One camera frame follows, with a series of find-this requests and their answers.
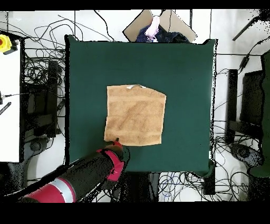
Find orange terry towel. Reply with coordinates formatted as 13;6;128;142
103;84;167;147

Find dark blue laundry pile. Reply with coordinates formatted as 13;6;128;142
136;25;190;43

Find pink cloth item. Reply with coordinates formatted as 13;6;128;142
144;15;160;41

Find black flat panel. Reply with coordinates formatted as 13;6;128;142
240;70;264;125

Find dark green table cloth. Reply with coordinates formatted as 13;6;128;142
64;34;218;177

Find black equipment box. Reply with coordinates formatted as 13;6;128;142
23;60;60;138

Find brown cardboard box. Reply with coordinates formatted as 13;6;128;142
122;9;198;43

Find white side table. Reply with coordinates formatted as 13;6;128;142
0;40;22;163

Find black upright bar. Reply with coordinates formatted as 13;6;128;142
226;69;238;145

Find yellow emergency stop button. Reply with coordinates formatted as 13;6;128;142
0;34;13;53

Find black thin rod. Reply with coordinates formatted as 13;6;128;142
232;9;270;42

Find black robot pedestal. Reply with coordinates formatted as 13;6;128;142
111;172;161;202

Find blue and black cables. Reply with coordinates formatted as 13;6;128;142
159;171;204;201

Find grey round pedestal foot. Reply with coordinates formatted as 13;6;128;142
23;137;51;155
229;143;264;169

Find black loose floor cables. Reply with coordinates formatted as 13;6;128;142
21;14;66;85

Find black tangled cable bundle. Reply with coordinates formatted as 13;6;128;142
213;126;254;201

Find black power adapter cable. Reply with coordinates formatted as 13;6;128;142
238;38;270;73

